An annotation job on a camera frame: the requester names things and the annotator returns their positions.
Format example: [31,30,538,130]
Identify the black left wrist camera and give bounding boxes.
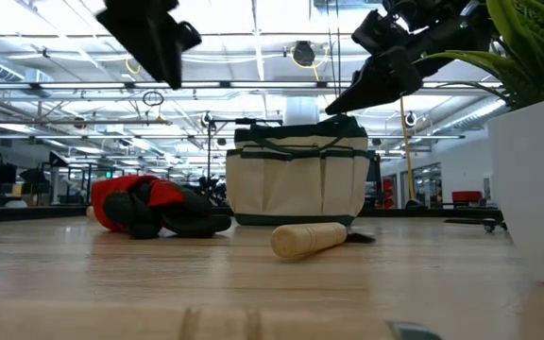
[178,21,202,52]

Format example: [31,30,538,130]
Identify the black ceiling cable reel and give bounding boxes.
[292,40,316,68]

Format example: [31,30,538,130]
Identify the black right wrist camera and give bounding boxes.
[350,8,410,54]

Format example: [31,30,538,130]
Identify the red topped cart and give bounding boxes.
[450,190,485,205]

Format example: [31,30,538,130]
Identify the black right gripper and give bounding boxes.
[324,0,496,117]

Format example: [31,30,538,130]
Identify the beige green-trimmed gardening bag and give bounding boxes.
[224,114,378,227]

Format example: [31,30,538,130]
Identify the green plant in white pot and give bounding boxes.
[413,0,544,289]

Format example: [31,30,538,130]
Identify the wide steel trowel wooden handle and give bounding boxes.
[270,221,376,260]

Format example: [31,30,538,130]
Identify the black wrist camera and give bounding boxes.
[178,21,202,52]
[350,8,410,54]

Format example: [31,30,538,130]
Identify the black wheeled dolly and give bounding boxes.
[444,216,509,233]

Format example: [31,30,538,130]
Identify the red black gardening gloves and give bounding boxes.
[90,174,233,240]

